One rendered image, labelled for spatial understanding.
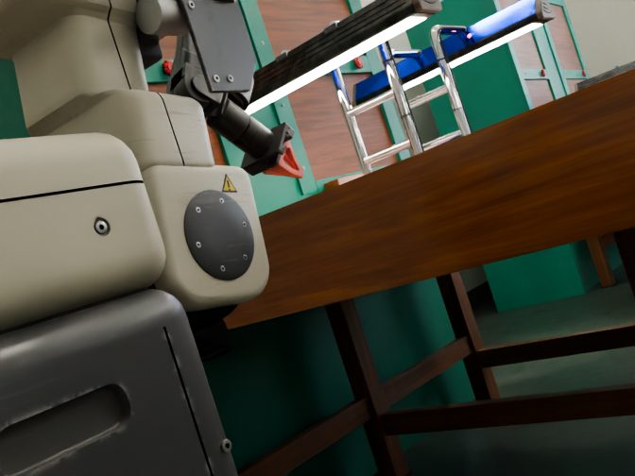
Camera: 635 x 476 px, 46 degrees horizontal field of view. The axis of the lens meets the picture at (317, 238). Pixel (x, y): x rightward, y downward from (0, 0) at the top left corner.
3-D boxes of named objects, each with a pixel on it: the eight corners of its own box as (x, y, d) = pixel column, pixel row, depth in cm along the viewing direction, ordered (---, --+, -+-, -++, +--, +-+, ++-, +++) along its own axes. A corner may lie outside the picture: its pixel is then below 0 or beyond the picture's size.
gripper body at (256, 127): (255, 146, 136) (225, 124, 132) (293, 127, 129) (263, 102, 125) (247, 175, 133) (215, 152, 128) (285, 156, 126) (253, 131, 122)
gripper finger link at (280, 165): (288, 168, 140) (251, 141, 135) (315, 156, 135) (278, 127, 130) (281, 197, 137) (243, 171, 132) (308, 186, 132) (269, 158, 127)
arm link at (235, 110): (198, 127, 124) (220, 112, 120) (206, 98, 128) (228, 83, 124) (230, 150, 127) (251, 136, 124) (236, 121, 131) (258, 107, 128)
